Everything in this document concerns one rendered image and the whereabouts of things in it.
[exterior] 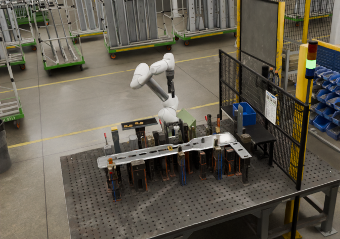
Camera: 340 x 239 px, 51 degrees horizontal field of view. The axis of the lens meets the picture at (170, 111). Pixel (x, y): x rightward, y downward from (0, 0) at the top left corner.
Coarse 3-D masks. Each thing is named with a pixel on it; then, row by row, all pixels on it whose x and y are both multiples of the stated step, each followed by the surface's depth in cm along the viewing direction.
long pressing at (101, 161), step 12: (228, 132) 373; (168, 144) 359; (180, 144) 357; (192, 144) 356; (204, 144) 355; (228, 144) 354; (108, 156) 346; (120, 156) 345; (144, 156) 342; (156, 156) 341
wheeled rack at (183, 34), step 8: (184, 8) 1109; (176, 24) 1119; (176, 32) 1100; (184, 32) 1042; (192, 32) 1087; (200, 32) 1082; (208, 32) 1080; (216, 32) 1079; (224, 32) 1088; (176, 40) 1133; (184, 40) 1049
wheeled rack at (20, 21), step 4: (36, 0) 1533; (24, 4) 1437; (28, 4) 1443; (44, 8) 1557; (40, 16) 1554; (20, 20) 1496; (24, 20) 1489; (28, 20) 1483; (32, 20) 1476; (36, 20) 1477; (40, 20) 1481; (48, 20) 1493; (48, 24) 1506
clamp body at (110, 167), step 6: (114, 162) 326; (108, 168) 318; (114, 168) 318; (108, 174) 329; (114, 174) 322; (114, 180) 324; (114, 186) 326; (114, 192) 327; (114, 198) 331; (120, 198) 333
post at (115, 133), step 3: (117, 129) 366; (111, 132) 363; (114, 132) 364; (117, 132) 364; (114, 135) 365; (117, 135) 366; (114, 138) 366; (117, 138) 367; (114, 141) 368; (117, 141) 369; (114, 144) 370; (117, 144) 371; (114, 147) 371; (117, 147) 372; (114, 150) 379; (117, 150) 373; (120, 165) 381
